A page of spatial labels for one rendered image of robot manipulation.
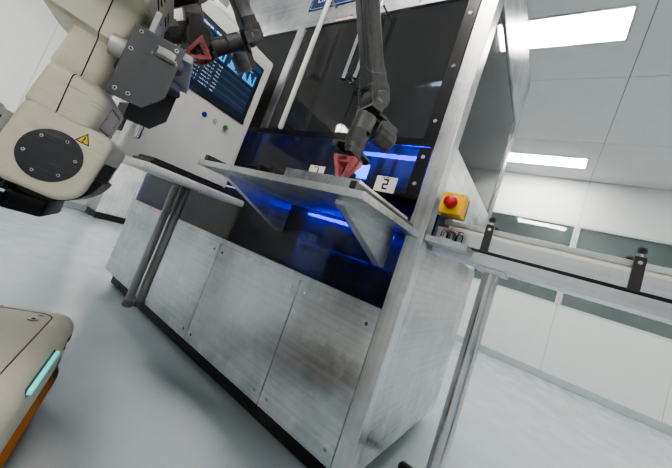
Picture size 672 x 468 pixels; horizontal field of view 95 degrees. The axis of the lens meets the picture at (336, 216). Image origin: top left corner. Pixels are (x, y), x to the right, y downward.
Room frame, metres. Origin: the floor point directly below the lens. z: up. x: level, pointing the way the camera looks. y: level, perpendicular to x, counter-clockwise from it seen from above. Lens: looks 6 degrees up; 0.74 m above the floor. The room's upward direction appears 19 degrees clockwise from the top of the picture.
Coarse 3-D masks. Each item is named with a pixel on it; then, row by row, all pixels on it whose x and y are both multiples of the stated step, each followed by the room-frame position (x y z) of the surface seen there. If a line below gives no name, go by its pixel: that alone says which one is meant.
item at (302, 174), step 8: (288, 168) 0.88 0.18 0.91; (296, 176) 0.86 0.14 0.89; (304, 176) 0.84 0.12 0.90; (312, 176) 0.82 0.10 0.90; (320, 176) 0.81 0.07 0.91; (328, 176) 0.79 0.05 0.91; (336, 176) 0.78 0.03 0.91; (336, 184) 0.77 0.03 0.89; (344, 184) 0.76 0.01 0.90; (384, 200) 0.85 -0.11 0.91
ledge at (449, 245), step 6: (426, 234) 0.98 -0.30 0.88; (426, 240) 0.98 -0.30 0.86; (432, 240) 0.97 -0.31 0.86; (438, 240) 0.96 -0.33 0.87; (444, 240) 0.95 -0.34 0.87; (450, 240) 0.94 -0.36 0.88; (438, 246) 1.03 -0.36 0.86; (444, 246) 0.97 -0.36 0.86; (450, 246) 0.93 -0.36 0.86; (456, 246) 0.93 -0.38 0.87; (462, 246) 0.92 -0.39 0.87; (468, 246) 0.92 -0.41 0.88; (456, 252) 1.02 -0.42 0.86; (462, 252) 0.97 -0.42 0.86; (468, 252) 0.94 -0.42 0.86
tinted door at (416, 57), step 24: (456, 0) 1.09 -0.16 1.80; (384, 24) 1.27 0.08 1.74; (408, 24) 1.19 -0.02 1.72; (432, 24) 1.13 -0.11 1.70; (456, 24) 1.07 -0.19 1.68; (384, 48) 1.24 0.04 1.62; (408, 48) 1.17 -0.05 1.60; (432, 48) 1.11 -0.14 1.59; (408, 72) 1.15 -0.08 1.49; (432, 72) 1.09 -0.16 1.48; (408, 96) 1.13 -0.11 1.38; (432, 96) 1.07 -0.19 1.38; (408, 120) 1.11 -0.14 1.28
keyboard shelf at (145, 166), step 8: (128, 160) 1.07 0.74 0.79; (136, 160) 1.04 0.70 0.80; (136, 168) 1.14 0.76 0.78; (144, 168) 1.02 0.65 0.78; (152, 168) 1.03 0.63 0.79; (160, 168) 1.05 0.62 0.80; (160, 176) 1.10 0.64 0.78; (168, 176) 1.08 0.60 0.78; (176, 176) 1.10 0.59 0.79; (184, 184) 1.14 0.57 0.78; (192, 184) 1.16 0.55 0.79; (200, 184) 1.19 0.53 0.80; (200, 192) 1.33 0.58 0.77; (208, 192) 1.23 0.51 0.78; (216, 192) 1.25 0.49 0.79; (224, 200) 1.30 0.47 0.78; (232, 200) 1.33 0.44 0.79; (240, 200) 1.36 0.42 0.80
